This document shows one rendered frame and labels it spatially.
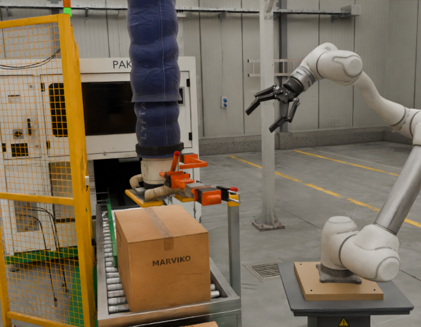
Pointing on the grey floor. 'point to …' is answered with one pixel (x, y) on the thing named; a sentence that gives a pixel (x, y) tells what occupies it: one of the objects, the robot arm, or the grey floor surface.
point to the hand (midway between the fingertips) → (259, 119)
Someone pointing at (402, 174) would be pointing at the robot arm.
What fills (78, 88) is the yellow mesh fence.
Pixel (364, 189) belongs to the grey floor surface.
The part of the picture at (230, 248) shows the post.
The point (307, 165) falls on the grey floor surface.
